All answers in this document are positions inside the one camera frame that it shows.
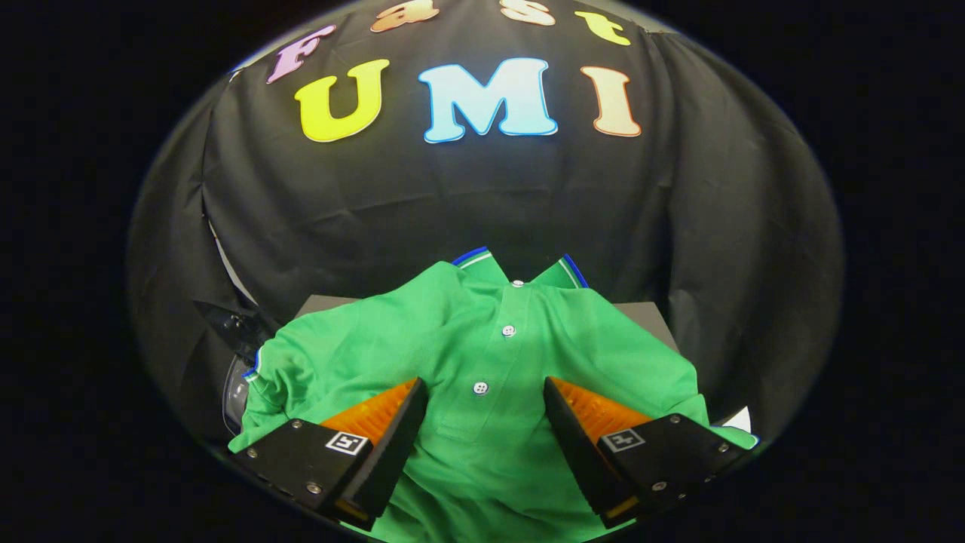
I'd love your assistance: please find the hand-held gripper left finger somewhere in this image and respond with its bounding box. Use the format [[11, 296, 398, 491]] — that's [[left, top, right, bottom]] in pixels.
[[230, 377, 430, 532]]

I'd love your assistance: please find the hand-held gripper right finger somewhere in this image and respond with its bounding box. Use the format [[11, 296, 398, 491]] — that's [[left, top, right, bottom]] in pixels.
[[543, 376, 755, 529]]

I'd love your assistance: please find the green polo shirt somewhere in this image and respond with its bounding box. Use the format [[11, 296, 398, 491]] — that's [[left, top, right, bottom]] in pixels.
[[228, 247, 761, 543]]

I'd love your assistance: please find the dark washing machine lid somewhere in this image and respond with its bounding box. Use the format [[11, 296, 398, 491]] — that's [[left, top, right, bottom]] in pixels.
[[195, 300, 274, 364]]

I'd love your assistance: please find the beige cabinet with dark top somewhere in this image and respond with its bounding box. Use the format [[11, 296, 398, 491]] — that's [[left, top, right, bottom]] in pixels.
[[294, 296, 679, 354]]

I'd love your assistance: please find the black backdrop cloth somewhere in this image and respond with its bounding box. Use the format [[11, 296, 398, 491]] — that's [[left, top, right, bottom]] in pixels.
[[127, 0, 844, 446]]

